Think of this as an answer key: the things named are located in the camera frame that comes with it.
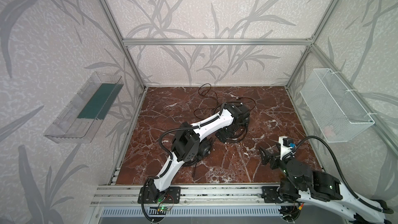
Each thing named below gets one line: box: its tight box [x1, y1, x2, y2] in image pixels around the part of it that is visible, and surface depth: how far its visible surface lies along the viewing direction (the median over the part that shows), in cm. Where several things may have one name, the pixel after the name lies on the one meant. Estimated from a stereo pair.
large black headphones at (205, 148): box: [182, 137, 213, 167], surface depth 83 cm
